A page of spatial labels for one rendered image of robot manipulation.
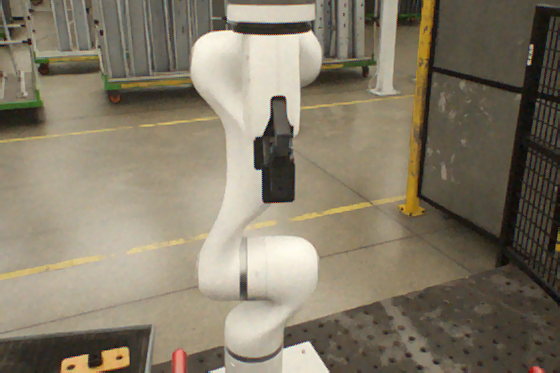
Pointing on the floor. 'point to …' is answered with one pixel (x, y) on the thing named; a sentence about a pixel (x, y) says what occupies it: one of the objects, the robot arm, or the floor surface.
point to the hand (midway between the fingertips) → (272, 175)
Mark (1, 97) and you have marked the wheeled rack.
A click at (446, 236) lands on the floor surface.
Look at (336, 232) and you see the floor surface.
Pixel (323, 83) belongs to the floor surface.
